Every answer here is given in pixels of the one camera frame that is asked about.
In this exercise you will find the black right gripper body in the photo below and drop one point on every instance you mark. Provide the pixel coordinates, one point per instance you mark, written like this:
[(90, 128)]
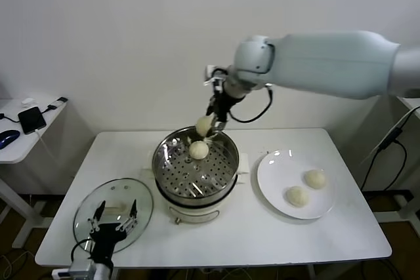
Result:
[(225, 104)]

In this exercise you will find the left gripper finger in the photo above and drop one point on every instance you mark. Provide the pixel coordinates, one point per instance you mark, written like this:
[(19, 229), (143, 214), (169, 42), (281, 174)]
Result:
[(101, 209), (134, 209)]

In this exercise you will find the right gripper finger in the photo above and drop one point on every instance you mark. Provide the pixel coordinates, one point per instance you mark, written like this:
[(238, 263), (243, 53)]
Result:
[(210, 106), (220, 125)]

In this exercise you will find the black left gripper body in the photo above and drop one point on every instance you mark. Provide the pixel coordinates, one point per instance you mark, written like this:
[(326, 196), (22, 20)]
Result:
[(105, 240)]

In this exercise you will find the white steamed baozi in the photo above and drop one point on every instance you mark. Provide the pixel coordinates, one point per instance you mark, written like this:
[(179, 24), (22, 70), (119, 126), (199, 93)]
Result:
[(297, 196), (198, 150), (204, 125), (316, 179)]

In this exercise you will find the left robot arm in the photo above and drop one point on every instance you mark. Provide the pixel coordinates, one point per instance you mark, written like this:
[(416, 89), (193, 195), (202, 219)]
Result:
[(103, 270)]

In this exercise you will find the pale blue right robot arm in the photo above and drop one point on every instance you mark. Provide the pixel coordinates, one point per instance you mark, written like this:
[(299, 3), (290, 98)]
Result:
[(328, 63)]

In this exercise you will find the stainless steel steamer basket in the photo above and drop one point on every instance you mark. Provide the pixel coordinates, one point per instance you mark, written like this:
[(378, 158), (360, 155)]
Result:
[(183, 175)]

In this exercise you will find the round glass pot lid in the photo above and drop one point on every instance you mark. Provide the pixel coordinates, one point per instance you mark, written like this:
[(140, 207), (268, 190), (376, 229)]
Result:
[(144, 198)]

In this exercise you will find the white electric pot base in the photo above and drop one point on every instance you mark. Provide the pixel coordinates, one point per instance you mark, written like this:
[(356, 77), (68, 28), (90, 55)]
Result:
[(193, 214)]

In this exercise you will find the white round plate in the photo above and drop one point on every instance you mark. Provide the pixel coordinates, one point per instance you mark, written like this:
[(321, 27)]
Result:
[(275, 194)]

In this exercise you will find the white side desk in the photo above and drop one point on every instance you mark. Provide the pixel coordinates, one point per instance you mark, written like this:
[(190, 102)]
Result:
[(19, 157)]

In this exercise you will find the black smartphone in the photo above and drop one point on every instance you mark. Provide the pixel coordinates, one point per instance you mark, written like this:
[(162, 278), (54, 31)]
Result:
[(31, 120)]

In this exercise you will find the black usb adapter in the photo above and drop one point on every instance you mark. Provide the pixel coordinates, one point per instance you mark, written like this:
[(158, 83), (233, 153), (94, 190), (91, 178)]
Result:
[(59, 101)]

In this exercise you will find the blue computer mouse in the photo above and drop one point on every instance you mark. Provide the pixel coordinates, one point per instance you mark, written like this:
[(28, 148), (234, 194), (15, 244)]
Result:
[(9, 138)]

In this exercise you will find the small white charger case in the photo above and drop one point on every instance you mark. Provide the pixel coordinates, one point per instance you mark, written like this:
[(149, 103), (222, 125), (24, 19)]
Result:
[(27, 102)]

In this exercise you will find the black power adapter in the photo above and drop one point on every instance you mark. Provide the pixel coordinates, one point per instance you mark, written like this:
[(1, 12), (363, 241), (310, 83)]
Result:
[(390, 137)]

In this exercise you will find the white side table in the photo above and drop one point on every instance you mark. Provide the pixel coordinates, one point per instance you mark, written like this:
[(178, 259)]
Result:
[(411, 103)]

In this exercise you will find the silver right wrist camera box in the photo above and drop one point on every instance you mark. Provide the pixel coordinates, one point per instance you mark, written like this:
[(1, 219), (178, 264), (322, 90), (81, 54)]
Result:
[(213, 75)]

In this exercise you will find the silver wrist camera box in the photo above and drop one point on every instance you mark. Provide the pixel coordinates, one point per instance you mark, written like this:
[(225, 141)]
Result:
[(213, 75), (81, 269)]

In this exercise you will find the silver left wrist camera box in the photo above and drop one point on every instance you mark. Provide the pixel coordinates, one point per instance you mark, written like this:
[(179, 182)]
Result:
[(81, 269)]

